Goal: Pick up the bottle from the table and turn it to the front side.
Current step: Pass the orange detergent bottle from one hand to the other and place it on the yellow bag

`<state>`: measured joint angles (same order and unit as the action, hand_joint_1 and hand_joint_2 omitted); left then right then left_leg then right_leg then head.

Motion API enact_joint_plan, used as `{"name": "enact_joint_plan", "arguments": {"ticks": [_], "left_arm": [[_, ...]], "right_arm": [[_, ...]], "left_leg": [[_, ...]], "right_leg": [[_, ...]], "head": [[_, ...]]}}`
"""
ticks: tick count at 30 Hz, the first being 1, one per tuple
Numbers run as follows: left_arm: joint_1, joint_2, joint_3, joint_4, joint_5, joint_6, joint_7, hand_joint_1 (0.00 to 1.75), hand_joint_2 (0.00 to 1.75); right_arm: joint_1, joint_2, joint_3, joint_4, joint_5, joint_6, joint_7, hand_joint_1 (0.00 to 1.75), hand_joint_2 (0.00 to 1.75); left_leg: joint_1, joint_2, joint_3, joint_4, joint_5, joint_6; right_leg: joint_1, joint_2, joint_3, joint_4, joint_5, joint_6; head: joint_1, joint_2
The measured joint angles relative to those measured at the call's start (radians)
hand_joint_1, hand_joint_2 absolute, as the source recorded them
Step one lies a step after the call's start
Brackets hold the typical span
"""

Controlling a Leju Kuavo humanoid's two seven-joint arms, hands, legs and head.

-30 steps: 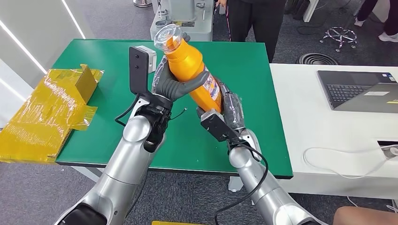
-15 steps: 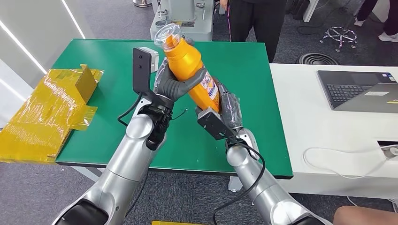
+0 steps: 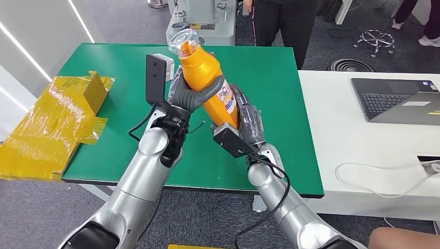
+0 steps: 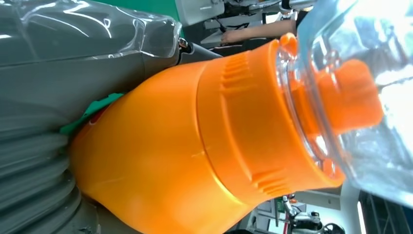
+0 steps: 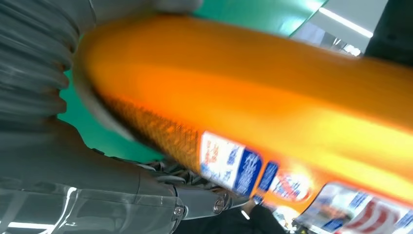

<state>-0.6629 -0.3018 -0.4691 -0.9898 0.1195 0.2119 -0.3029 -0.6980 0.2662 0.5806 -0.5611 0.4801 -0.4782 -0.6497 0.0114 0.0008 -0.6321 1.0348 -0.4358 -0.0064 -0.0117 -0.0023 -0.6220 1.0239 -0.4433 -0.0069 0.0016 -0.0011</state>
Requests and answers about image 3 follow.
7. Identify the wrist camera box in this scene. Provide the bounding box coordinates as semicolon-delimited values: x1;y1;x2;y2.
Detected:
145;52;175;106
210;122;261;159

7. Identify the chrome chair base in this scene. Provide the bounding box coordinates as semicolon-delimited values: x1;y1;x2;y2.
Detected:
352;30;395;59

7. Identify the orange plastic bottle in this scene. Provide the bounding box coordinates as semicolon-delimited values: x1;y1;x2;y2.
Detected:
168;28;240;130

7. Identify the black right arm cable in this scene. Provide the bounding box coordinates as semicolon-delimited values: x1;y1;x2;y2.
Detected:
233;155;292;249

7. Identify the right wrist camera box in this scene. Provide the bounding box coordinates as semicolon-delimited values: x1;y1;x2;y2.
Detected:
210;122;261;159

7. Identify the grey open laptop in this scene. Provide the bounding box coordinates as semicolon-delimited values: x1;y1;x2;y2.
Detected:
350;78;440;127

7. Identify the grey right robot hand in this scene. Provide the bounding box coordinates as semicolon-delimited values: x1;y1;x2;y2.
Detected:
228;83;266;147

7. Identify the black round ribbed disc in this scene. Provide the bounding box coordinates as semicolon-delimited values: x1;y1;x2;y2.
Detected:
326;58;375;73

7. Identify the white table leg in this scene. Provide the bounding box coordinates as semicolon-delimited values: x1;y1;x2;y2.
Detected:
252;194;268;213

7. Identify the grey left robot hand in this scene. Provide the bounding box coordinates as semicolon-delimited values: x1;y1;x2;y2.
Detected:
167;65;228;113

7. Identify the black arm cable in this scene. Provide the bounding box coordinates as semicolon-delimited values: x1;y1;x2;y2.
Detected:
128;102;158;143
233;155;292;249

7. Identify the person's knee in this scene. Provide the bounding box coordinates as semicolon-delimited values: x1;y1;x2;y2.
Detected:
367;226;440;249

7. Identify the white machine base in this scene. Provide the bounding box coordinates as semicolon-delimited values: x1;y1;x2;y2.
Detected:
166;0;238;47

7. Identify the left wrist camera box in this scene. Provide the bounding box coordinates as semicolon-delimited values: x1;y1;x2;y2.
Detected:
145;52;175;106

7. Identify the yellow taped cardboard box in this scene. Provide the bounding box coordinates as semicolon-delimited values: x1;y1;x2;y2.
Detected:
0;71;116;182

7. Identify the white cable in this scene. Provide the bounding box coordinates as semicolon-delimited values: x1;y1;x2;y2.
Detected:
335;160;440;199

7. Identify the yellow flat object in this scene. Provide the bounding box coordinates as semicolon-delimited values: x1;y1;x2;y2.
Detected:
167;244;223;249

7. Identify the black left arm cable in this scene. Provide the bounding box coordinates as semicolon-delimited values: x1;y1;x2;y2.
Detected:
128;102;158;143

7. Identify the thin black wire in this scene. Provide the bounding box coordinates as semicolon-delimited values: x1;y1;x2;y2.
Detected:
187;120;207;135

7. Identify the chrome stand base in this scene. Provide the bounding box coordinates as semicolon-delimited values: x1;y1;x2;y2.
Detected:
147;0;170;10

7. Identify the person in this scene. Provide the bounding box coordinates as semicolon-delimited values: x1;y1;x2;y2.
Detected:
390;0;440;48
242;0;319;70

